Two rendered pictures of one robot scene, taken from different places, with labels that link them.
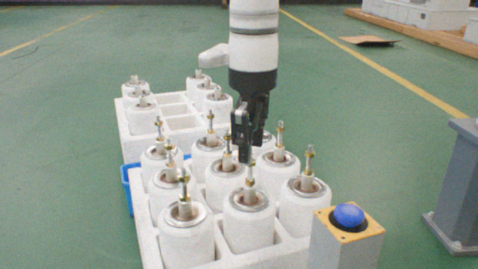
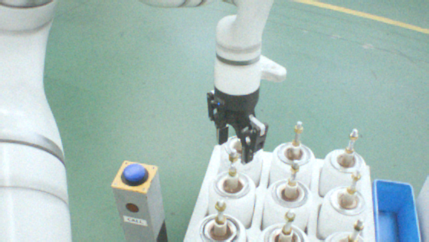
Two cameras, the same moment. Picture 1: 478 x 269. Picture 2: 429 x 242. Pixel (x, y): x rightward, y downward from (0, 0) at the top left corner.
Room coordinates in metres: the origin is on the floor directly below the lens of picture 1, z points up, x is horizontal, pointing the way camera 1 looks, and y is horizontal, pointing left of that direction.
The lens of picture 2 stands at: (0.80, -0.52, 0.85)
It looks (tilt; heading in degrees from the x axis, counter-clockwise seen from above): 38 degrees down; 122
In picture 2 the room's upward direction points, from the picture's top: straight up
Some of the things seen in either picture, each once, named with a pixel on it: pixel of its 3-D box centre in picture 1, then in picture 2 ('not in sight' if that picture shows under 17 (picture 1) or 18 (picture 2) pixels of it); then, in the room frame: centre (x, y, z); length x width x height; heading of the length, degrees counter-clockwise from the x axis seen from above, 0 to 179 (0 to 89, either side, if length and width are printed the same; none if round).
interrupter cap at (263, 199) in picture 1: (249, 199); (231, 184); (0.53, -0.03, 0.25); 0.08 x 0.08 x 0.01
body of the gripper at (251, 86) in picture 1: (252, 90); (236, 102); (0.53, -0.03, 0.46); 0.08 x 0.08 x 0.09
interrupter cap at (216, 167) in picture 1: (228, 167); (289, 193); (0.64, 0.01, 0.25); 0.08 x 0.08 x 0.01
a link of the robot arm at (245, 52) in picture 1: (241, 44); (246, 62); (0.54, -0.01, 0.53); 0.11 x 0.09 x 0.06; 70
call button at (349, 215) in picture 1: (348, 217); (134, 174); (0.39, -0.16, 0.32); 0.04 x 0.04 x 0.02
